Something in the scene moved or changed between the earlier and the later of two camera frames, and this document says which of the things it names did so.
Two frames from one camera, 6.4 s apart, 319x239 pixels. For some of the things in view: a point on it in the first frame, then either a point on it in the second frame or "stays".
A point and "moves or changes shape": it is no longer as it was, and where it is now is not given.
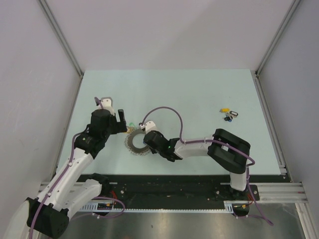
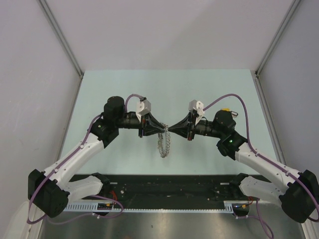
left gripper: (119, 126) → (144, 124)
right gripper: (153, 151) → (188, 125)
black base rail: (146, 188) stays
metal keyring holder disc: (128, 143) moves or changes shape
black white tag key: (234, 113) stays
